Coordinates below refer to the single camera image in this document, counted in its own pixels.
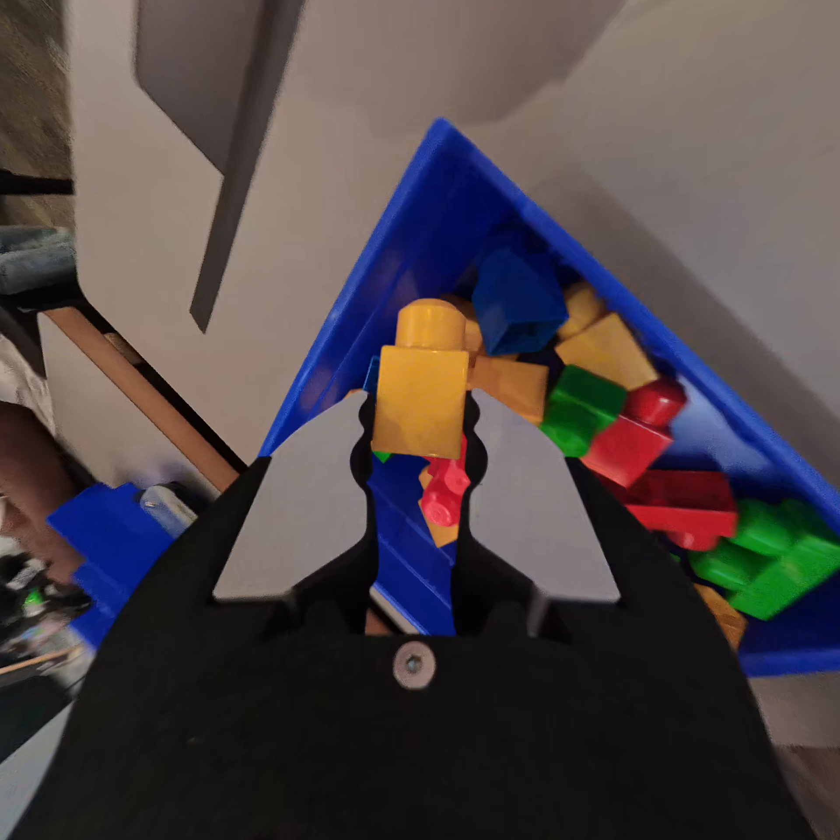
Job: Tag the grey desk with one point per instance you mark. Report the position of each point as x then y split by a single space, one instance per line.
590 98

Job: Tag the pile of loose toy blocks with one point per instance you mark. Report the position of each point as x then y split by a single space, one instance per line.
623 426

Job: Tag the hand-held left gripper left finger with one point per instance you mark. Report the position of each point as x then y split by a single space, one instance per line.
295 525

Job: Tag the orange single-stud block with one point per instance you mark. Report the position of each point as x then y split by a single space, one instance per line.
420 394

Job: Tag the blue plastic bin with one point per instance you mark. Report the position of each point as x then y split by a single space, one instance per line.
111 544
426 229

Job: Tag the wood-edged side table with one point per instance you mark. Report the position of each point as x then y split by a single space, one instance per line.
98 394

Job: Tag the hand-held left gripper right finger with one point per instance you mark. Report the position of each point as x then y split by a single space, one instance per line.
531 525

